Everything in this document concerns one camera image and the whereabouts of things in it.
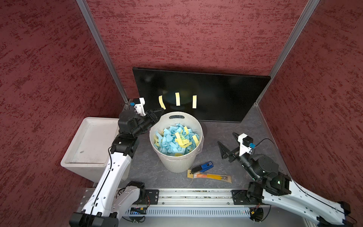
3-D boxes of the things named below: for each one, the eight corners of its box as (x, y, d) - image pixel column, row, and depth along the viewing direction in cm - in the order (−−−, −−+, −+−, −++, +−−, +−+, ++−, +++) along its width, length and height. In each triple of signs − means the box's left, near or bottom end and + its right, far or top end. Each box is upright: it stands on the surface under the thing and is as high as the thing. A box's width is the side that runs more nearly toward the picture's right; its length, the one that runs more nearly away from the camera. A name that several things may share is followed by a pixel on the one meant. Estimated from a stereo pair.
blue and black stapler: (192, 175, 83) (192, 173, 80) (190, 170, 85) (190, 167, 82) (213, 168, 86) (214, 166, 82) (211, 163, 88) (212, 160, 84)
